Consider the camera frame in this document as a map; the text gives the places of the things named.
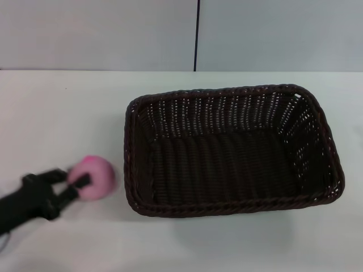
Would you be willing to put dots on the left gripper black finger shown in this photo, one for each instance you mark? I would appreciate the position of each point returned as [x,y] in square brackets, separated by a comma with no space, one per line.
[74,188]
[59,175]

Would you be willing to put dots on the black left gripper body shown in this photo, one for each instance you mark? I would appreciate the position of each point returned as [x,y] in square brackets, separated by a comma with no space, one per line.
[39,192]

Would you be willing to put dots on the pink ball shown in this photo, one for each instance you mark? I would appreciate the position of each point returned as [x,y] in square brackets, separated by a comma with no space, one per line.
[99,178]

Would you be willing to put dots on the dark brown woven basket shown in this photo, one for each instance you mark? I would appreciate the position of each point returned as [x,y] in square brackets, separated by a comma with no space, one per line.
[227,164]

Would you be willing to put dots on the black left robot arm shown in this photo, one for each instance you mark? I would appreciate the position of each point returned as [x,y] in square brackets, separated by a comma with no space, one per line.
[15,209]

